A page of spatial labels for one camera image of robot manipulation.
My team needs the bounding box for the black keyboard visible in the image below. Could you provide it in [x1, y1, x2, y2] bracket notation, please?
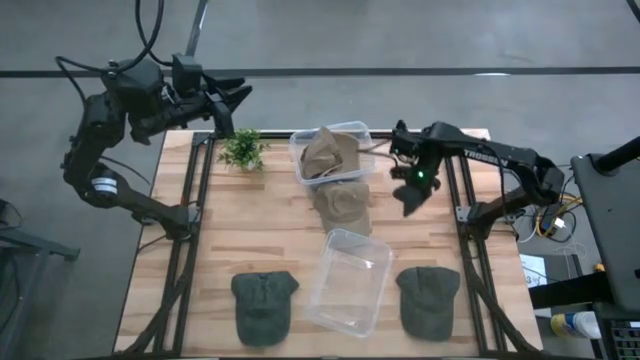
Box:
[607, 319, 640, 360]

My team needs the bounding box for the thick black cable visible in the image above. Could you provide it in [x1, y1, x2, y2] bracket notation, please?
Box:
[133, 0, 175, 69]
[115, 0, 167, 73]

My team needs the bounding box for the black flat bar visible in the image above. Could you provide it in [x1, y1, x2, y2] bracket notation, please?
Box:
[528, 272, 619, 310]

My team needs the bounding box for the dark grey panel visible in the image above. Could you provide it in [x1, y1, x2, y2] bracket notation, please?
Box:
[569, 152, 640, 314]

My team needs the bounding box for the thin black cable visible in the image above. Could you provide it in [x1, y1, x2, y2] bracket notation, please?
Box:
[53, 55, 110, 109]

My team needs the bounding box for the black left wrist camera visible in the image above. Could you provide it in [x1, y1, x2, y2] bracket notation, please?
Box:
[171, 52, 205, 97]

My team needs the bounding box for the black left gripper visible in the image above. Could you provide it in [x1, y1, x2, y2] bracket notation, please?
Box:
[196, 72, 254, 139]

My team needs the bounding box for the white paper sheet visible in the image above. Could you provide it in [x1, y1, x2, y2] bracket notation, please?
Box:
[519, 253, 551, 289]

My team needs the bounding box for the small green potted plant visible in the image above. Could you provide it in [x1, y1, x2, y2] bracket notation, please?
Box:
[217, 128, 271, 174]

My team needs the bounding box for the tan baseball cap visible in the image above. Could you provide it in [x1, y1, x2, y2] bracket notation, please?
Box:
[312, 180, 374, 237]
[329, 130, 362, 174]
[299, 126, 346, 180]

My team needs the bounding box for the clear plastic bin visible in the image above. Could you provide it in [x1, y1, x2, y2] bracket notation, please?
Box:
[303, 228, 395, 339]
[288, 119, 377, 187]

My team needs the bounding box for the dark green baseball cap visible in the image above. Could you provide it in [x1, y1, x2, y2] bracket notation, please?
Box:
[395, 266, 461, 342]
[230, 271, 300, 348]

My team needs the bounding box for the dark grey metal stand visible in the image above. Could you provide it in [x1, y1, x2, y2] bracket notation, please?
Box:
[0, 199, 81, 360]

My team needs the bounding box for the yellow cable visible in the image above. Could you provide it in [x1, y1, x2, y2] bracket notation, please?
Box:
[535, 195, 584, 238]

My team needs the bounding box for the black stand pole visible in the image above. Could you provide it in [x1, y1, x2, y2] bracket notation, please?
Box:
[594, 135, 640, 174]

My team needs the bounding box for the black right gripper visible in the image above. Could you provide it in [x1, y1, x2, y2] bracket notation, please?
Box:
[390, 146, 444, 218]

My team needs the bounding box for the white bottle blue yellow label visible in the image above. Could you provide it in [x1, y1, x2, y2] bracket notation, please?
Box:
[549, 310, 604, 341]

